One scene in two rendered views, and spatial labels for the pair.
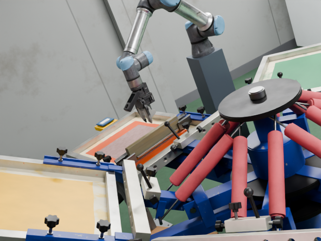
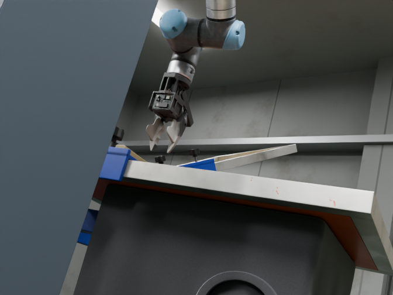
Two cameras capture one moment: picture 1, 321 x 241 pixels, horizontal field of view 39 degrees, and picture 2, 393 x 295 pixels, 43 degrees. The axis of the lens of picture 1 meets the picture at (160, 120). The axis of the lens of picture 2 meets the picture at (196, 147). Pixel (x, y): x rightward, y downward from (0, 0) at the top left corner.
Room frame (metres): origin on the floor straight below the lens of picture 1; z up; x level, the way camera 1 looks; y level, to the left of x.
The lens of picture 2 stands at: (3.44, -0.52, 0.74)
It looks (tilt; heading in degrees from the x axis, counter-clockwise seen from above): 18 degrees up; 150
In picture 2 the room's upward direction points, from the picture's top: 16 degrees clockwise
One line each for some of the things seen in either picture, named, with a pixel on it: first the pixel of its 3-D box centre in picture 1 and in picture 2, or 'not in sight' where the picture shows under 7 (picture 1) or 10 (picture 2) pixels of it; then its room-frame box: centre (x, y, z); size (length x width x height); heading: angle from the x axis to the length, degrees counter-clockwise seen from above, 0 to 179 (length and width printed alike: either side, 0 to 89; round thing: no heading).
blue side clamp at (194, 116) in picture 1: (195, 120); (74, 160); (2.37, -0.19, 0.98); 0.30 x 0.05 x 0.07; 31
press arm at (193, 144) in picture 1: (197, 147); not in sight; (1.95, -0.11, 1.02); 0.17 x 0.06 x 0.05; 31
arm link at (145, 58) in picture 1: (140, 60); (182, 31); (2.34, -0.02, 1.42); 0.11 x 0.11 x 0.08; 39
